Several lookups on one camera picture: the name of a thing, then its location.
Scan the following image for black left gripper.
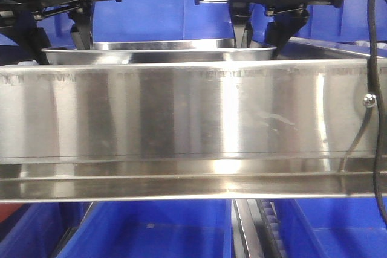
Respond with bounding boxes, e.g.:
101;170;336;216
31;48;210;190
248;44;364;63
1;0;122;65

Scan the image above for silver metal tray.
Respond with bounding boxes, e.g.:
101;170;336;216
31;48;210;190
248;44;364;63
42;39;276;65

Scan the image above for blue crate upper left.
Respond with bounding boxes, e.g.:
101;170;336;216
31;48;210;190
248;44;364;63
0;28;60;49

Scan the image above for blue crate upper right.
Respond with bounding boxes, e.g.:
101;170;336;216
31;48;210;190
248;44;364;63
270;0;387;44

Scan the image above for large blue crate upper centre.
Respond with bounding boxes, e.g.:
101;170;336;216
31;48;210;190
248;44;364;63
93;0;233;42

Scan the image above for white roller track strip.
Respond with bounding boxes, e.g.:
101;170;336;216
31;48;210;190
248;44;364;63
257;199;287;258

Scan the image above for blue bin lower left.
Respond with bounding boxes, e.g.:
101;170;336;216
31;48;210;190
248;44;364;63
1;203;65;257

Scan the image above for blue bin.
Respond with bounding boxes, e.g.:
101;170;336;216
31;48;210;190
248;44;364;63
1;203;65;257
58;199;232;257
274;198;386;257

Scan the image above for blue bin lower right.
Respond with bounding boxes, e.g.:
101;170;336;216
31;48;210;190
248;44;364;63
274;198;386;257

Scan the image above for blue bin lower centre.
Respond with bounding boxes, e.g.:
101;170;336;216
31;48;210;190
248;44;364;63
58;199;232;257

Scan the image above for stainless steel shelf front rail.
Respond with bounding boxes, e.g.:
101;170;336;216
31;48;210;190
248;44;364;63
1;59;377;202

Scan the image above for silver rail bolt right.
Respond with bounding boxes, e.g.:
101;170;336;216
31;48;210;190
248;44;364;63
362;93;377;108

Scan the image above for black cable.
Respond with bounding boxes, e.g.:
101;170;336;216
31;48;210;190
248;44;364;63
337;0;387;228

